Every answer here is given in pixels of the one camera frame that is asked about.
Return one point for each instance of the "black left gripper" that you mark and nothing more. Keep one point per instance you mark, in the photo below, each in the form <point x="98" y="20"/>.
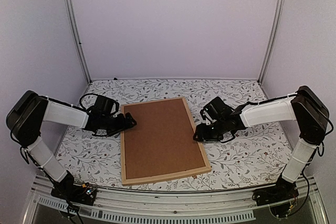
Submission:
<point x="122" y="125"/>

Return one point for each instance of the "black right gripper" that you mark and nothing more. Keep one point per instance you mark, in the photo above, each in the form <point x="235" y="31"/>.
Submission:
<point x="202" y="135"/>

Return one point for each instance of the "brown frame backing board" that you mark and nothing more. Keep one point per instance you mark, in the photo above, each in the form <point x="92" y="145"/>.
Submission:
<point x="162" y="140"/>

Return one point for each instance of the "light wooden picture frame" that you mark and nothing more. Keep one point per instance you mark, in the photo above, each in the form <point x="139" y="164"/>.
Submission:
<point x="123" y="155"/>

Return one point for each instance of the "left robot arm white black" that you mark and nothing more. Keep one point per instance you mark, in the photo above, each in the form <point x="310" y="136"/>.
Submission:
<point x="27" y="116"/>

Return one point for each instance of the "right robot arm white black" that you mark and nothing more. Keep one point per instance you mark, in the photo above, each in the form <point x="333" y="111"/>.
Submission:
<point x="302" y="107"/>

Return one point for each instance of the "floral patterned table cover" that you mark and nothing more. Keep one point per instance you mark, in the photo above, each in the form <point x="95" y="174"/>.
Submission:
<point x="255" y="157"/>

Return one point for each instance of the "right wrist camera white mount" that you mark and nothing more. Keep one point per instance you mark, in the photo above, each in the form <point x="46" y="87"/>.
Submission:
<point x="206" y="117"/>

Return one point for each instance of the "front aluminium rail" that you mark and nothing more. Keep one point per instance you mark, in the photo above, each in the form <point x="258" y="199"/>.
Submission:
<point x="116" y="205"/>

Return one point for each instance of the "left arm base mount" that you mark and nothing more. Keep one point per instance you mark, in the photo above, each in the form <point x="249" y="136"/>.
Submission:
<point x="83" y="194"/>

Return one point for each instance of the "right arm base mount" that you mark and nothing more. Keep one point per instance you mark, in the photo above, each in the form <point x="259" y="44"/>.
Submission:
<point x="282" y="190"/>

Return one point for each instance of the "left aluminium corner post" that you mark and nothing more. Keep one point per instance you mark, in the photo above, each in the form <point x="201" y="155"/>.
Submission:
<point x="77" y="40"/>

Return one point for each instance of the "aluminium corner post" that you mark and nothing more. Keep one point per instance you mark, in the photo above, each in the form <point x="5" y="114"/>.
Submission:
<point x="271" y="41"/>
<point x="77" y="40"/>

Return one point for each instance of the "right aluminium corner post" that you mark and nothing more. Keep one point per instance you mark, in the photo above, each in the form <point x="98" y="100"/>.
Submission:
<point x="271" y="41"/>

